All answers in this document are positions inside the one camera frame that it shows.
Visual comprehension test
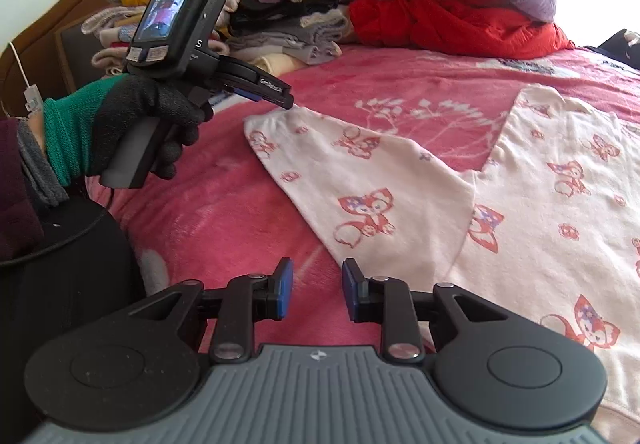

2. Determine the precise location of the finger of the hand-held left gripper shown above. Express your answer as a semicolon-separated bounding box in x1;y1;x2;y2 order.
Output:
232;88;297;111

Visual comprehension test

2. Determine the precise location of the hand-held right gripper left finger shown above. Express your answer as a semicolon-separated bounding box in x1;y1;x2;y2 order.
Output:
127;257;295;365

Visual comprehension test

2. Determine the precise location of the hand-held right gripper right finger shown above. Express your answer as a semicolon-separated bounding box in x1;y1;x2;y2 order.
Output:
341;257;508;365

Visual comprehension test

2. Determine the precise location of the cream fox-print pajama top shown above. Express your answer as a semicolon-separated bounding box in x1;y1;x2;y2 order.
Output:
243;83;640;444

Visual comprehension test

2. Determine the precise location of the person's left forearm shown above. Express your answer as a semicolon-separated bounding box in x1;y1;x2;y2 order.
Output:
0;83;108;265

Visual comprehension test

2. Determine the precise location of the dark and beige clothes heap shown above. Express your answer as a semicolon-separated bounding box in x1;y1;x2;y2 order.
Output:
585;28;640;64

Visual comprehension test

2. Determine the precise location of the person's left hand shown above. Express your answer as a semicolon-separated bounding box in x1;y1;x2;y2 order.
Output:
86;73;215;181

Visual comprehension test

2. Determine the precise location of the cream folded garment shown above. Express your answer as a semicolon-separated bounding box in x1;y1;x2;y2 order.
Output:
247;52;313;76

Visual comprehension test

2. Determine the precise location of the grey folded garment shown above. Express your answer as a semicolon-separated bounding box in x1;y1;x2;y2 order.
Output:
225;17;348;66

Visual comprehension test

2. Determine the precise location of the black lace-trimmed garment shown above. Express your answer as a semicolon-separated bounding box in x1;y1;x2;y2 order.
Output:
229;0;346;32

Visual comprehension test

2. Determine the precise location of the stack of pink garments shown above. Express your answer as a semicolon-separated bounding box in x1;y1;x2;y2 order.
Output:
81;4;236;75

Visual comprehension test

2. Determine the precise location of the pink floral blanket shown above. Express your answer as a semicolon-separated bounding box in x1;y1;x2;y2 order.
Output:
85;42;640;360

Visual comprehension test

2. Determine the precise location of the red quilt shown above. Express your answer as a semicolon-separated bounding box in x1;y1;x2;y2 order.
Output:
347;0;575;59

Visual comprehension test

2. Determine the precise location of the white cable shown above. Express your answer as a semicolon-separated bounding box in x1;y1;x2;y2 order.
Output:
7;42;42;117

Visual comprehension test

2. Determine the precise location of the black cable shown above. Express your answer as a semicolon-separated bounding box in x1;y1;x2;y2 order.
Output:
0;184;117;267

